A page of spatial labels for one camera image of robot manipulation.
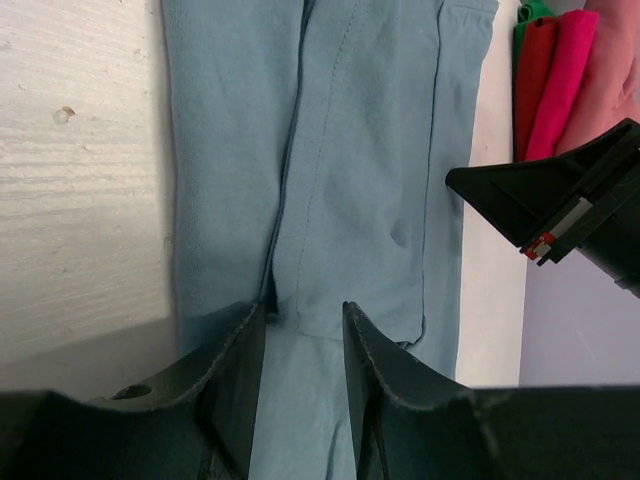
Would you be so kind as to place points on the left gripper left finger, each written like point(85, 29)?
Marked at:
point(195, 419)

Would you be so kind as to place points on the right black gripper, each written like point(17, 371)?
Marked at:
point(586, 200)

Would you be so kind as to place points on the blue-grey t shirt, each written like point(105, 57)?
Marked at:
point(312, 140)

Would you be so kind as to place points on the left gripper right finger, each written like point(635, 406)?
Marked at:
point(407, 420)

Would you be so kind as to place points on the folded red shirt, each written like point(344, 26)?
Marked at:
point(525, 108)

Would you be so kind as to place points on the folded green shirt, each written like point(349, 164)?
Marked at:
point(527, 15)

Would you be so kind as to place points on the folded salmon pink shirt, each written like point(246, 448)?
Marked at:
point(609, 92)

